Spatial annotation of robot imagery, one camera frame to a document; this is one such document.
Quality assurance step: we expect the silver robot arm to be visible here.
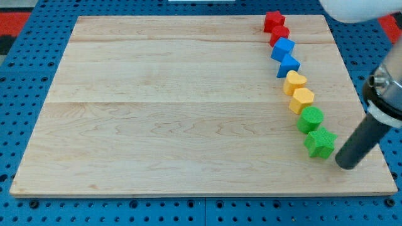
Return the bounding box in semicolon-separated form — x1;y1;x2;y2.
320;0;401;129

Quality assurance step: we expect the light wooden board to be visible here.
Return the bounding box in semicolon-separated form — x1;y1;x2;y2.
9;16;397;198

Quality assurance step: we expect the yellow heart block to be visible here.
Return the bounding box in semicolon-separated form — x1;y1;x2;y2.
283;70;307;95

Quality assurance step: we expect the blue triangle block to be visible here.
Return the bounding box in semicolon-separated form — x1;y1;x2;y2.
276;54;301;78

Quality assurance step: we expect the yellow hexagon block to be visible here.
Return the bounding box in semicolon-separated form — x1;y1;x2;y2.
289;88;315;114

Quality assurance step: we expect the blue cube block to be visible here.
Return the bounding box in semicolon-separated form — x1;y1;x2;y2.
271;37;295;62

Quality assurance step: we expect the green cylinder block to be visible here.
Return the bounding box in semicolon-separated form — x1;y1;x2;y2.
296;106;324;134

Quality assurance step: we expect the red cylinder block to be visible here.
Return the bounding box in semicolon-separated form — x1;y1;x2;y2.
269;25;290;47

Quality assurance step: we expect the red star block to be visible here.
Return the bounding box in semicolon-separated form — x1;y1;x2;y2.
263;11;286;33

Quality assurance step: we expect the green star block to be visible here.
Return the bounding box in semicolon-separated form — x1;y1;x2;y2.
304;127;337;159

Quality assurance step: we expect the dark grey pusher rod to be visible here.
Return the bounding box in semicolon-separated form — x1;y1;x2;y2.
335;114;391;170

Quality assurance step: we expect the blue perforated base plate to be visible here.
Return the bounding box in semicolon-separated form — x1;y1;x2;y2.
1;0;401;225

